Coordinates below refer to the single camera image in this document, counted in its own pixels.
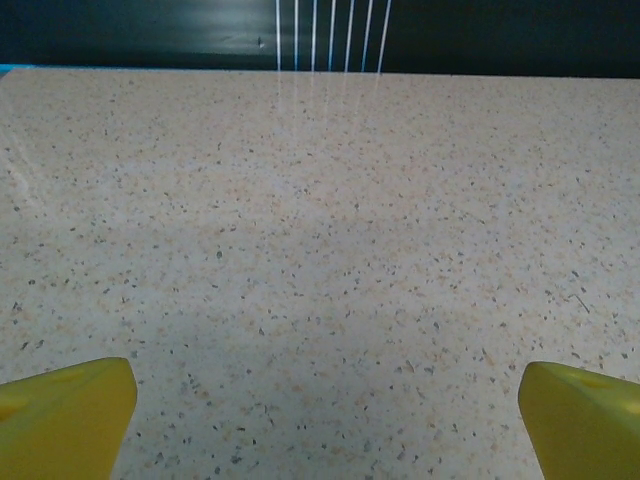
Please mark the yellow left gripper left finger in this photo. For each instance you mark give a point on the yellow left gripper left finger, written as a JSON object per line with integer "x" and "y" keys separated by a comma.
{"x": 65, "y": 415}

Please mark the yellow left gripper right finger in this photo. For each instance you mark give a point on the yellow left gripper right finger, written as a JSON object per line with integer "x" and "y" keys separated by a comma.
{"x": 585, "y": 420}

